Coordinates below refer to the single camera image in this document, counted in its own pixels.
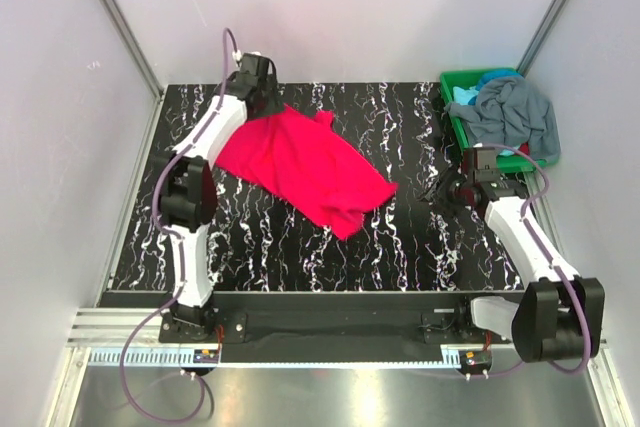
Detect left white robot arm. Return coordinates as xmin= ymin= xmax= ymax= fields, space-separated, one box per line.
xmin=152 ymin=53 xmax=283 ymax=343

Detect grey t shirt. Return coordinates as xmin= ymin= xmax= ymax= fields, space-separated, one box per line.
xmin=445 ymin=75 xmax=561 ymax=163

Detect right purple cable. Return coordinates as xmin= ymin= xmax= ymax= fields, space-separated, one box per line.
xmin=492 ymin=144 xmax=594 ymax=378

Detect left aluminium frame post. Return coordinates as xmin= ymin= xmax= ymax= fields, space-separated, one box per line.
xmin=69 ymin=0 xmax=166 ymax=101

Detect green plastic bin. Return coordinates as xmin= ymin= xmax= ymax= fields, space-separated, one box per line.
xmin=440 ymin=68 xmax=559 ymax=173

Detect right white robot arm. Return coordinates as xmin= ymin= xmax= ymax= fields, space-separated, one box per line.
xmin=422 ymin=144 xmax=605 ymax=374

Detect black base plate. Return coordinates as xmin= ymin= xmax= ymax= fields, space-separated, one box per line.
xmin=159 ymin=292 xmax=503 ymax=364

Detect purple cable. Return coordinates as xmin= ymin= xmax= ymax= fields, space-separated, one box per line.
xmin=118 ymin=27 xmax=241 ymax=423
xmin=492 ymin=144 xmax=594 ymax=378

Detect aluminium front rail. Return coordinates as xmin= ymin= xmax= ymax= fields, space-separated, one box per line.
xmin=64 ymin=306 xmax=611 ymax=371

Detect aluminium frame post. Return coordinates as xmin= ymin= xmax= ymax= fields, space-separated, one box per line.
xmin=517 ymin=0 xmax=569 ymax=76
xmin=69 ymin=0 xmax=166 ymax=101

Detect light blue t shirt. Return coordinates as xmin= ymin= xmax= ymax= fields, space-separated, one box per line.
xmin=452 ymin=86 xmax=479 ymax=105

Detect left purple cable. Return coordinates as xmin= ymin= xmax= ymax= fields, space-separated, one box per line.
xmin=118 ymin=27 xmax=241 ymax=423

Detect red t shirt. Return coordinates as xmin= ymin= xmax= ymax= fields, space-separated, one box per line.
xmin=215 ymin=105 xmax=397 ymax=240

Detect right aluminium frame post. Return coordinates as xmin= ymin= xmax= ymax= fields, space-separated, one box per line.
xmin=517 ymin=0 xmax=569 ymax=76

